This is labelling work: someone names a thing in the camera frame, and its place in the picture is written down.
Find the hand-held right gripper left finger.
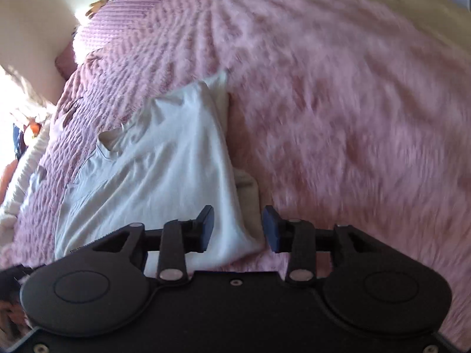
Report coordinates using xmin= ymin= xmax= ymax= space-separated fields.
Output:
xmin=70 ymin=205 xmax=215 ymax=284

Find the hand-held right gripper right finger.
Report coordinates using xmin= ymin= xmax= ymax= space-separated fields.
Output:
xmin=262 ymin=206 xmax=398 ymax=285

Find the white printed sweatshirt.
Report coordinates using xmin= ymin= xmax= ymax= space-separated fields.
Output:
xmin=54 ymin=70 xmax=266 ymax=278

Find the pink fluffy blanket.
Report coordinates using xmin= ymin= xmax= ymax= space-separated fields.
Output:
xmin=0 ymin=0 xmax=471 ymax=339

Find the small pale cloth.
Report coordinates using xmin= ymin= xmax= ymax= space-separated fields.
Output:
xmin=27 ymin=165 xmax=48 ymax=192

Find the dark blue pillow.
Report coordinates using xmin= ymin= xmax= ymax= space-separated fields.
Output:
xmin=13 ymin=123 xmax=26 ymax=160

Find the black cable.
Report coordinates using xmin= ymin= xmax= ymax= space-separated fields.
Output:
xmin=62 ymin=97 xmax=83 ymax=116

